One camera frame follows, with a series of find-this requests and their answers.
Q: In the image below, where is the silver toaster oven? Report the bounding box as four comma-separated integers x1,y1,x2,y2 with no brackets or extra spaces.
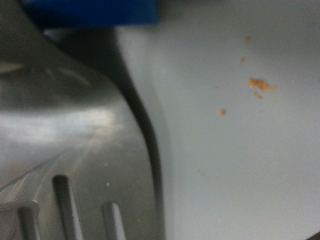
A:
113,0,320,240

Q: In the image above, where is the spatula with blue grip block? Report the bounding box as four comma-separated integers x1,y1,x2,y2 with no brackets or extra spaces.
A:
0,0,166,240

